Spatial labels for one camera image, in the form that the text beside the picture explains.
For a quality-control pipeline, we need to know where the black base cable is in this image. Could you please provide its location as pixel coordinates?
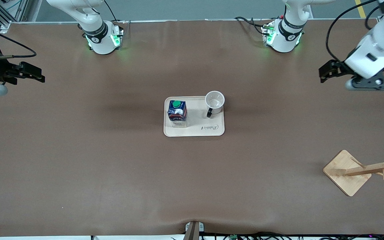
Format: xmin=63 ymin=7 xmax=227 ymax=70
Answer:
xmin=103 ymin=0 xmax=126 ymax=24
xmin=234 ymin=16 xmax=267 ymax=36

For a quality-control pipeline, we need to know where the black right base cable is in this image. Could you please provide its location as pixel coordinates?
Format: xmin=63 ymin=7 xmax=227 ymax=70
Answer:
xmin=103 ymin=0 xmax=126 ymax=24

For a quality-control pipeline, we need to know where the blue milk carton green cap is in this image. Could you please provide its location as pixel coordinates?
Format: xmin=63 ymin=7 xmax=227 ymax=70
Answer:
xmin=167 ymin=100 xmax=188 ymax=128

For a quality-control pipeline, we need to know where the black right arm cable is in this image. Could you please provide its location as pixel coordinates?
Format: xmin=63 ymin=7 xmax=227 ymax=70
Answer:
xmin=0 ymin=21 xmax=37 ymax=60

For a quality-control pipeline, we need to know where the white cup black handle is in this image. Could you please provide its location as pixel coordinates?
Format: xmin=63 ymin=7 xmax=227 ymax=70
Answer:
xmin=205 ymin=90 xmax=225 ymax=118

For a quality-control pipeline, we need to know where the beige plastic tray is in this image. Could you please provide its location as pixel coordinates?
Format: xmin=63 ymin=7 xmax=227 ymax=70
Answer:
xmin=164 ymin=96 xmax=225 ymax=137

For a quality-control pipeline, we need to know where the table edge clamp bracket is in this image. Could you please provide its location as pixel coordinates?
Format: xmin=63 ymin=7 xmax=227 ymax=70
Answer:
xmin=185 ymin=221 xmax=205 ymax=240

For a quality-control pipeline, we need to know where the aluminium frame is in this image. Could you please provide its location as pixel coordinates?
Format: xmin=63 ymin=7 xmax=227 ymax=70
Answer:
xmin=0 ymin=0 xmax=30 ymax=33

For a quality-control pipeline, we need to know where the wooden mug tree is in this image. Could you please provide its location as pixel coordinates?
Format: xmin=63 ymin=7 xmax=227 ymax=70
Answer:
xmin=323 ymin=148 xmax=384 ymax=197

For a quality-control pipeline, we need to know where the black left base cable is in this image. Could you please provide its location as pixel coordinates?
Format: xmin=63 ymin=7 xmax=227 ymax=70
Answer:
xmin=234 ymin=16 xmax=267 ymax=36

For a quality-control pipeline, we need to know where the short black left arm cable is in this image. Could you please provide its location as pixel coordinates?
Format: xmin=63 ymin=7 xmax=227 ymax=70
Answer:
xmin=365 ymin=4 xmax=384 ymax=31

